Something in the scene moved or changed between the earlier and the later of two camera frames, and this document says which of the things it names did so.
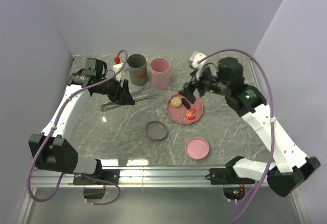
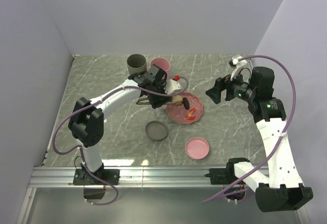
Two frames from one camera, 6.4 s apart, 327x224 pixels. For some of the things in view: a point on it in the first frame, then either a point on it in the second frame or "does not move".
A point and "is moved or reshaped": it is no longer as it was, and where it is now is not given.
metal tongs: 141,93 is moved or reshaped
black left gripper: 122,95 to 157,103
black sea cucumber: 185,103 does not move
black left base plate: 110,175 does not move
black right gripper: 187,92 to 221,84
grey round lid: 156,130 does not move
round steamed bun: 176,102 does not move
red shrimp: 189,114 does not move
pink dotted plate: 179,114 does not move
